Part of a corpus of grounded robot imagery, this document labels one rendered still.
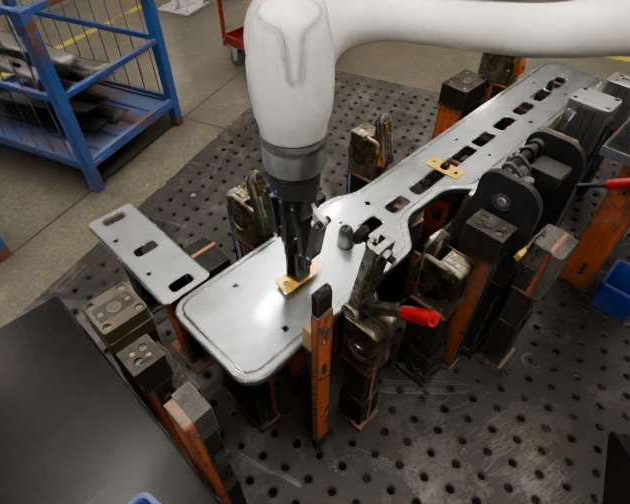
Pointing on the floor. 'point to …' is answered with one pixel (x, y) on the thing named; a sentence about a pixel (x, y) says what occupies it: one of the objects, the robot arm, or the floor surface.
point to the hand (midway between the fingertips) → (297, 260)
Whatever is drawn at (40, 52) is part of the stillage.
